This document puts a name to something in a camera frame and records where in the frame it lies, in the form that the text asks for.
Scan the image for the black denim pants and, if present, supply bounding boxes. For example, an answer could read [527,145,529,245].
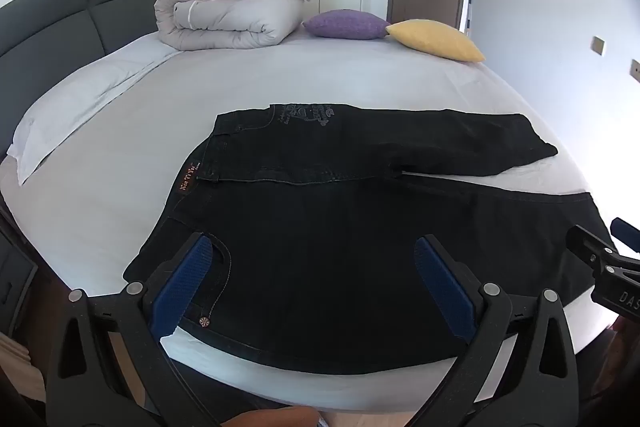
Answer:
[122,103,618,375]

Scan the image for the bed with white sheet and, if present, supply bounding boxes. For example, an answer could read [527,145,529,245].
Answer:
[0,24,616,413]

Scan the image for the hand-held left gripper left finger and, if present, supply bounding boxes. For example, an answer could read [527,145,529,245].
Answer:
[45,232,231,427]

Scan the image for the white pillow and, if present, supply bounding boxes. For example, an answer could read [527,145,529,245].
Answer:
[7,42,181,185]

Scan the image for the folded beige and white duvet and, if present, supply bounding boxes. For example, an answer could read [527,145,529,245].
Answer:
[154,0,312,52]

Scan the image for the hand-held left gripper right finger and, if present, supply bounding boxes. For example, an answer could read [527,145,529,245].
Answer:
[414,234,586,427]

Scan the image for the yellow cushion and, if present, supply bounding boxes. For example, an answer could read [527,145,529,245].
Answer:
[386,19,487,62]

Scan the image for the dark grey padded headboard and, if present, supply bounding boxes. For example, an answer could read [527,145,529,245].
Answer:
[0,0,186,158]

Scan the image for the purple cushion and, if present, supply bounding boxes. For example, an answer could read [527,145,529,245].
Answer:
[302,9,391,40]

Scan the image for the dark nightstand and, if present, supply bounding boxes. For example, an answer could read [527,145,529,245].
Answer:
[0,227,39,338]

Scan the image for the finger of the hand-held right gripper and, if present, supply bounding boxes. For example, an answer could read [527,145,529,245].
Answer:
[611,217,640,254]
[566,224,640,280]

